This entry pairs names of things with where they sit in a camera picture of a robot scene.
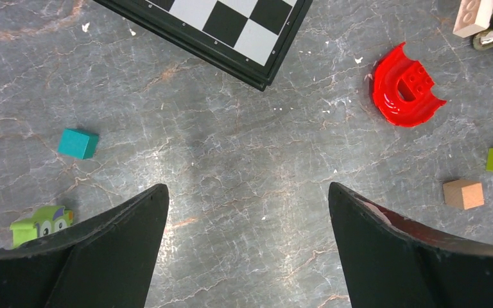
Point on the small wooden cube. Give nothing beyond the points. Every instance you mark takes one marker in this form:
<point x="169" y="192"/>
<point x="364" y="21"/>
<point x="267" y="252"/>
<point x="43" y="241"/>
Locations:
<point x="463" y="194"/>

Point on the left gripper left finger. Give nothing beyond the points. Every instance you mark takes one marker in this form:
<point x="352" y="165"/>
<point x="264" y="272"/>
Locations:
<point x="107" y="260"/>

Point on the red plastic arch toy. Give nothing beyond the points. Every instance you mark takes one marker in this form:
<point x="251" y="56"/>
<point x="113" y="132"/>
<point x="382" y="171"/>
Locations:
<point x="402" y="90"/>

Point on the teal cube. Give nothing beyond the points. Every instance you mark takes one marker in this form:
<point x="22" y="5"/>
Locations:
<point x="78" y="143"/>

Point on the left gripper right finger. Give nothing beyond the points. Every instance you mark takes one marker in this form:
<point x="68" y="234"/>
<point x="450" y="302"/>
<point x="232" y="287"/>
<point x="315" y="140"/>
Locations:
<point x="390" y="260"/>

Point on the black white chessboard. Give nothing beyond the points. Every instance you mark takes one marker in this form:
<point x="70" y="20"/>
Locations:
<point x="247" y="39"/>

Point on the green toy car block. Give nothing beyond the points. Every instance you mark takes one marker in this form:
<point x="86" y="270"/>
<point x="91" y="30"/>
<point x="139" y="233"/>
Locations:
<point x="45" y="221"/>

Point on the white lego brick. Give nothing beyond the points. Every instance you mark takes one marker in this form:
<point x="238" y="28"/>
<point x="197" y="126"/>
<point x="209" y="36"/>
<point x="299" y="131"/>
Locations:
<point x="473" y="17"/>

